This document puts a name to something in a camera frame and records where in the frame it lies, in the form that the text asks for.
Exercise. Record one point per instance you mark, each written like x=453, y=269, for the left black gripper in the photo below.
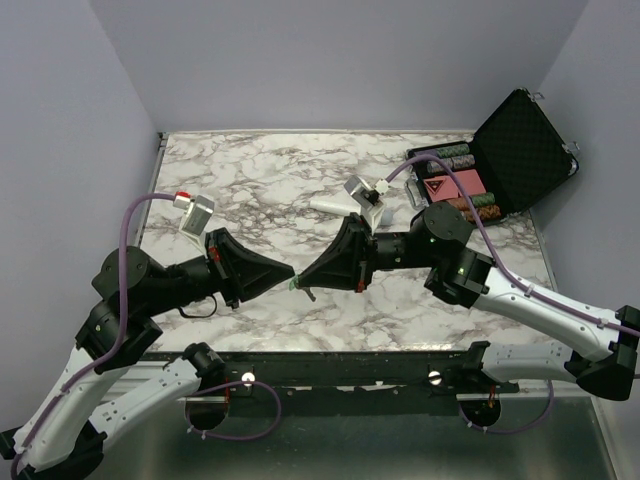
x=242, y=272

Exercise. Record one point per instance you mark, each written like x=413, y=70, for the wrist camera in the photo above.
x=197, y=211
x=370, y=199

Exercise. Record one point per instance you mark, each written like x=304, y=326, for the pink playing card deck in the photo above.
x=471, y=181

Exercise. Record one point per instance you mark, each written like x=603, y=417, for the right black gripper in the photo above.
x=348, y=262

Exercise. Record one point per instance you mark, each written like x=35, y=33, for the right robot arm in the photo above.
x=593, y=348

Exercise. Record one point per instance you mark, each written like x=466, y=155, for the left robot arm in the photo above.
x=70, y=432

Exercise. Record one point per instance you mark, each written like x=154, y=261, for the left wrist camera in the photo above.
x=197, y=211

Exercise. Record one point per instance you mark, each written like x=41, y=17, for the red playing card deck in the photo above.
x=441, y=188

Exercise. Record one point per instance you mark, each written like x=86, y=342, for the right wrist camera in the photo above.
x=370, y=199

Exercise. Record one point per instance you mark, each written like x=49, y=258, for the black poker chip case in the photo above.
x=518, y=154

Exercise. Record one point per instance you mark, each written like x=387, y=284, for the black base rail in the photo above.
x=314, y=384

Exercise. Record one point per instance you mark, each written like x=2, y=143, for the white microphone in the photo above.
x=339, y=209

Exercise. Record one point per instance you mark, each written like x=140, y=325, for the green key tag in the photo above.
x=293, y=284

